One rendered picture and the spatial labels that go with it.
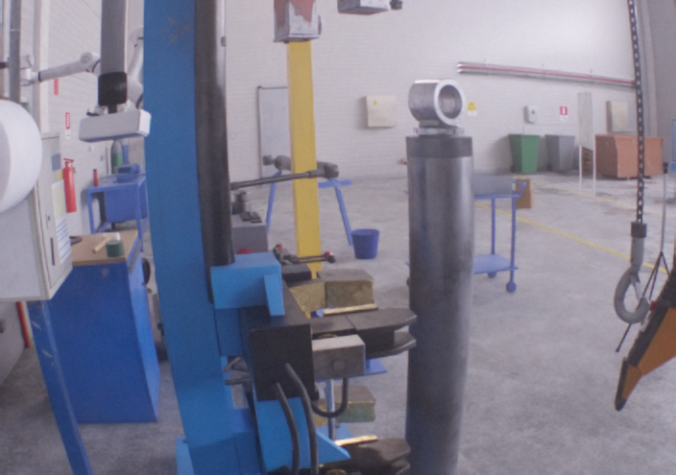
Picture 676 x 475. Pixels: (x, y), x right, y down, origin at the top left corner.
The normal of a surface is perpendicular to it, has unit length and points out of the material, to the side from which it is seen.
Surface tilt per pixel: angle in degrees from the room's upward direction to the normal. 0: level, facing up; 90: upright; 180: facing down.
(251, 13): 90
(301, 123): 90
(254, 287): 90
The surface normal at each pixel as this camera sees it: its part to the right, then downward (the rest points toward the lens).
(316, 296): 0.47, 0.15
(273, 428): 0.22, 0.18
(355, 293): -0.04, 0.19
